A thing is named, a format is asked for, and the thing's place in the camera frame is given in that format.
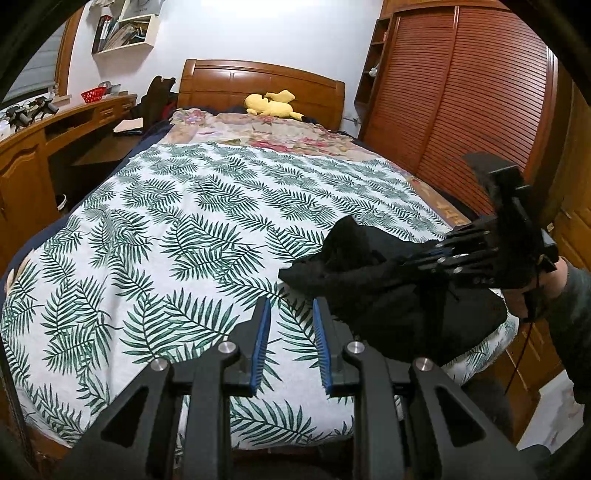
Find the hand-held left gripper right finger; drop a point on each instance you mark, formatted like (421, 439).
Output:
(323, 341)

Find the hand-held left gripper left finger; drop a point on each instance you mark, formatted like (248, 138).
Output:
(261, 341)

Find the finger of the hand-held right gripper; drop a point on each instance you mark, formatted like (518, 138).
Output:
(461, 267)
(471, 240)

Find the black coat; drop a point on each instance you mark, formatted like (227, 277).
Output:
(392, 309)

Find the person's right forearm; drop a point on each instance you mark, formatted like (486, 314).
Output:
(575, 332)

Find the person's right hand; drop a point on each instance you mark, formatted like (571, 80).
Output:
(556, 281)

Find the wooden door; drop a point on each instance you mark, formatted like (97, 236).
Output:
(577, 184)

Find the leaf print bedsheet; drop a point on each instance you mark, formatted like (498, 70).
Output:
(161, 258)

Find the wooden louvered wardrobe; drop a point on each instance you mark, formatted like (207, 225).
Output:
(461, 101)

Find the wooden open shelf column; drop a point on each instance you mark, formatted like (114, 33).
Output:
(371, 69)

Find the floral blanket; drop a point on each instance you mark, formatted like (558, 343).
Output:
(277, 136)

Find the yellow plush toy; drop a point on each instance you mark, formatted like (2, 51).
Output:
(270, 106)

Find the paper sheet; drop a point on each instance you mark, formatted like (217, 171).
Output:
(129, 125)

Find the wooden bed headboard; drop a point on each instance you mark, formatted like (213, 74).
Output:
(221, 87)

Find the dark chair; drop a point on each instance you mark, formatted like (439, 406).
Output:
(154, 101)

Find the wooden desk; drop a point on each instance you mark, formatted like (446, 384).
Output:
(23, 166)

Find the red basket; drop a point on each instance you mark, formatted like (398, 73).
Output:
(93, 95)

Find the black tools on desk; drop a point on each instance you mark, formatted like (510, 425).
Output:
(27, 113)

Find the window blind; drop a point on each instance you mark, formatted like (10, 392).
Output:
(37, 74)

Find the white wall shelf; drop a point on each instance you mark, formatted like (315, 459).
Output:
(131, 32)

